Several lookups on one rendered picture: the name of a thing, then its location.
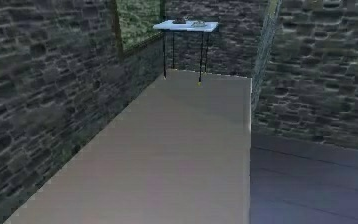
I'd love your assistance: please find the white table with black legs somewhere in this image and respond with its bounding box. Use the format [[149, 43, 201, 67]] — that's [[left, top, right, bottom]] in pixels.
[[152, 19, 220, 87]]

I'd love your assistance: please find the window with dark frame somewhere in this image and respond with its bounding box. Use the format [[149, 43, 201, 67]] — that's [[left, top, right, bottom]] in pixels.
[[108, 0, 167, 61]]

